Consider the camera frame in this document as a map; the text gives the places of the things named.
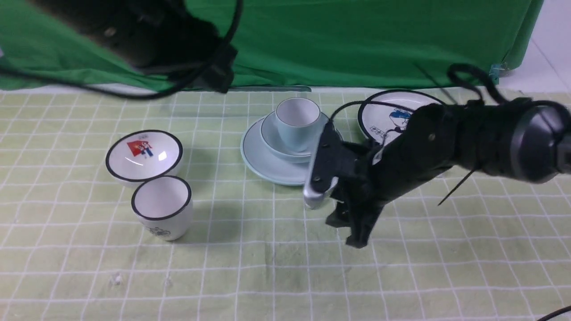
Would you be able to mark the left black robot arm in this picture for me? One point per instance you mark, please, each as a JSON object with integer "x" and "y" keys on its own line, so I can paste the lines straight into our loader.
{"x": 155, "y": 37}

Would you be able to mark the pale blue ceramic spoon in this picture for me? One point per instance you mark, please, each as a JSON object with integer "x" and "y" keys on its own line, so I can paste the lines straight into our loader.
{"x": 317, "y": 190}

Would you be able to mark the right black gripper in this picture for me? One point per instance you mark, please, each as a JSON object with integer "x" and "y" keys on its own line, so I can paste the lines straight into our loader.
{"x": 370, "y": 177}

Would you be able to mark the pale blue plate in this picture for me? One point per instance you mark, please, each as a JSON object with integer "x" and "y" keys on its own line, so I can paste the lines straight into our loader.
{"x": 263, "y": 163}

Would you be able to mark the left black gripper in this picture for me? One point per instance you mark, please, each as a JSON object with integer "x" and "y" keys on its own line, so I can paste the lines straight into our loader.
{"x": 220, "y": 75}

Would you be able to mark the white bowl black rim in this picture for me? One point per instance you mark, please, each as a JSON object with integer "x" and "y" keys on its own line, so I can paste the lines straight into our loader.
{"x": 144, "y": 155}

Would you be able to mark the white cup black rim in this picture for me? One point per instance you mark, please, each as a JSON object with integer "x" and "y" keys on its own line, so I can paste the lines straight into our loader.
{"x": 164, "y": 206}

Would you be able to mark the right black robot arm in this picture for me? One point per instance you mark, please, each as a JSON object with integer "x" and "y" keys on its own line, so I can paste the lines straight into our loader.
{"x": 522, "y": 139}

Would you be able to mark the pale blue bowl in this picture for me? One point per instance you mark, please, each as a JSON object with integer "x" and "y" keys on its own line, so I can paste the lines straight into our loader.
{"x": 277, "y": 146}

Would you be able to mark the green backdrop cloth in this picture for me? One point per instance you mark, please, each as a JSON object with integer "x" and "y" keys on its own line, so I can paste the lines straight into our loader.
{"x": 348, "y": 43}

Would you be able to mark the light green checkered tablecloth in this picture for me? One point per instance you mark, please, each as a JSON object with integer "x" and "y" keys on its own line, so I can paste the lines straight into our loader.
{"x": 72, "y": 249}

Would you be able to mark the pale blue cup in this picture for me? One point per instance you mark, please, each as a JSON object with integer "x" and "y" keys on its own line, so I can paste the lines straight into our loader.
{"x": 297, "y": 121}

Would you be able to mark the clear clip on backdrop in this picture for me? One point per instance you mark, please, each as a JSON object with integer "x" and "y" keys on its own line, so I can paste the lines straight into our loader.
{"x": 497, "y": 71}

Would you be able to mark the white plate cartoon print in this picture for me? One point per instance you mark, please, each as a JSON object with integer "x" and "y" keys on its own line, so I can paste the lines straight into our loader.
{"x": 384, "y": 122}

